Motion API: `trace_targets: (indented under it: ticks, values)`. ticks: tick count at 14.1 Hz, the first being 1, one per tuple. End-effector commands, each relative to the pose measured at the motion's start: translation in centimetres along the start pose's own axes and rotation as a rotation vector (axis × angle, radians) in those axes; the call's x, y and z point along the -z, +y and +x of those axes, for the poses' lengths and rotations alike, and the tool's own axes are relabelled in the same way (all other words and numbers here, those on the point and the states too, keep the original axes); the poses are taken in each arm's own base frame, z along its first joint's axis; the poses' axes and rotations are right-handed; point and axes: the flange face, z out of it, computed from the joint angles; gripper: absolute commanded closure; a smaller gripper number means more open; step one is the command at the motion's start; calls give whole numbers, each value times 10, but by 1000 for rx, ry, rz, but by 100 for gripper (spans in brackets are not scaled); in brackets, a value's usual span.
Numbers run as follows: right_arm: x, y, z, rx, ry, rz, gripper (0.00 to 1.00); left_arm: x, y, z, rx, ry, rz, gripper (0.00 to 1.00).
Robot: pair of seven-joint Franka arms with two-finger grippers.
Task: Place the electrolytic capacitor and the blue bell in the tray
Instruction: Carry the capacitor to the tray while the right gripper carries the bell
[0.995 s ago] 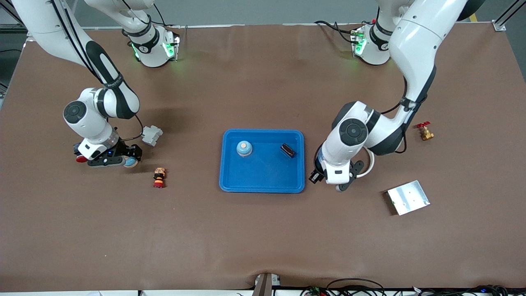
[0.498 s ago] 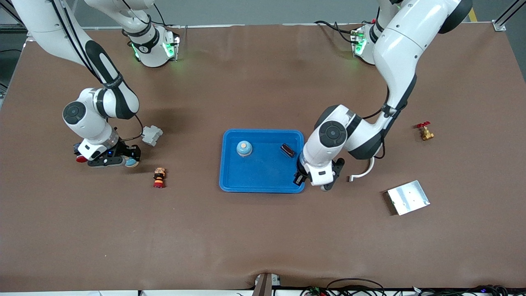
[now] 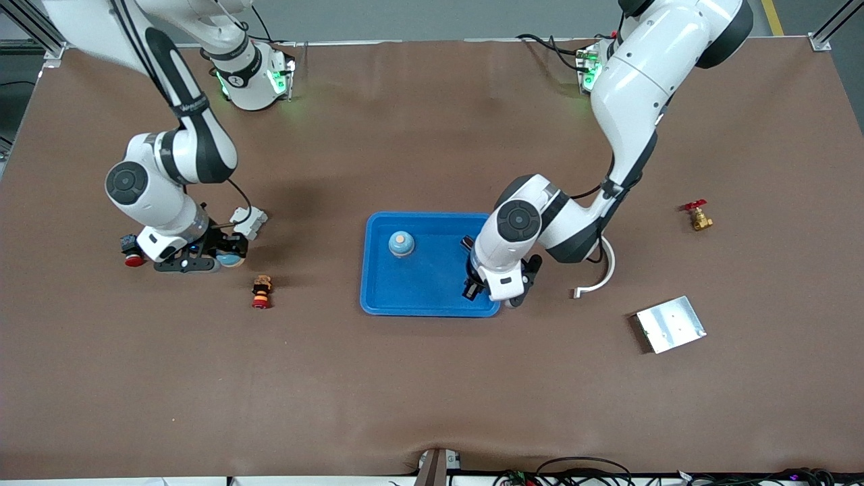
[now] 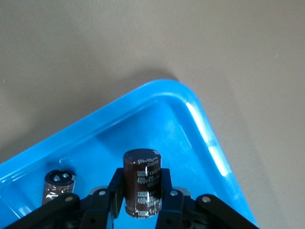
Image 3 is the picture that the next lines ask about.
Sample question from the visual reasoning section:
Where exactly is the blue plastic tray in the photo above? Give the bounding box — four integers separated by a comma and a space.
360, 212, 502, 318

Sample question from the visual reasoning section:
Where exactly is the white circuit breaker module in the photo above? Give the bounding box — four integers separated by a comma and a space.
229, 206, 269, 241

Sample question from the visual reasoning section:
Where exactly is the red mushroom button black block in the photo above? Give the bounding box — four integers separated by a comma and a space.
120, 234, 145, 268

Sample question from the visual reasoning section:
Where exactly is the brown table cover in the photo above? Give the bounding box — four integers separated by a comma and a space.
0, 37, 864, 480

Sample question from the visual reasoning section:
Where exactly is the metal table clamp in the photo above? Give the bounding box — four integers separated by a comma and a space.
415, 448, 463, 486

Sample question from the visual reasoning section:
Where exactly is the silver metal plate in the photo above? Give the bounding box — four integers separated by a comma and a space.
633, 296, 707, 354

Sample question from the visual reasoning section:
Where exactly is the white curved plastic bracket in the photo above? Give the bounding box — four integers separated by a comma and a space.
573, 236, 617, 299

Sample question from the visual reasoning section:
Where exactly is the black cable bundle with connectors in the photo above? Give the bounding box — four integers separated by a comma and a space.
493, 457, 635, 486

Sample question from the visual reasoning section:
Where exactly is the black right base cable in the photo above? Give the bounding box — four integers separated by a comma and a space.
246, 5, 298, 65

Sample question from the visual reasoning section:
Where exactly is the black base cable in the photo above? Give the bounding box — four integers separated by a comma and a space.
516, 32, 589, 72
246, 5, 298, 65

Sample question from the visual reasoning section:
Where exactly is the brass valve with red handle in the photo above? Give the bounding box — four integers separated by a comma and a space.
683, 200, 714, 232

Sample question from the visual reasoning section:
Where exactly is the black left base cable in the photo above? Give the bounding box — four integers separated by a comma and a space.
516, 32, 589, 72

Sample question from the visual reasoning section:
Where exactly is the aluminium frame profile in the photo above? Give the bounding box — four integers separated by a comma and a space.
809, 0, 864, 53
0, 0, 68, 68

